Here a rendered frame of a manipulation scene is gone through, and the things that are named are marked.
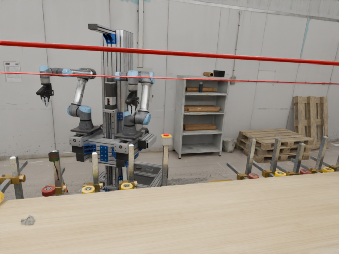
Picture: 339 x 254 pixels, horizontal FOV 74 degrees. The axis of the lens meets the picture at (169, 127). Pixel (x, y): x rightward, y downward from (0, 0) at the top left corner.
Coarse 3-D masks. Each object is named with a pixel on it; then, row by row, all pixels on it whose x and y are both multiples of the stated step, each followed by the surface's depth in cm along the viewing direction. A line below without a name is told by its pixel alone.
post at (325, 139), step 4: (324, 136) 204; (324, 140) 203; (324, 144) 203; (320, 148) 207; (324, 148) 205; (320, 152) 207; (324, 152) 206; (320, 156) 207; (320, 160) 208; (316, 164) 211; (320, 164) 209; (316, 168) 211; (320, 168) 210
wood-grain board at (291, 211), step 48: (144, 192) 149; (192, 192) 152; (240, 192) 155; (288, 192) 158; (336, 192) 161; (0, 240) 104; (48, 240) 106; (96, 240) 107; (144, 240) 108; (192, 240) 110; (240, 240) 111; (288, 240) 113; (336, 240) 114
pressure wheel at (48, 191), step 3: (48, 186) 149; (51, 186) 149; (54, 186) 149; (42, 189) 145; (45, 189) 146; (48, 189) 146; (51, 189) 146; (54, 189) 147; (42, 192) 143; (45, 192) 143; (48, 192) 143; (51, 192) 145; (54, 192) 147; (42, 195) 144; (45, 195) 143; (48, 195) 144; (51, 195) 145
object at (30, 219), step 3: (30, 216) 119; (33, 216) 121; (21, 219) 117; (24, 219) 117; (27, 219) 116; (30, 219) 118; (33, 219) 117; (21, 222) 115; (24, 222) 115; (27, 222) 115; (30, 222) 115; (33, 222) 116; (27, 225) 114
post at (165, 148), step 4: (164, 148) 167; (164, 152) 168; (168, 152) 170; (164, 156) 168; (164, 160) 169; (164, 164) 170; (164, 168) 171; (164, 172) 172; (164, 176) 173; (164, 180) 174; (164, 184) 175
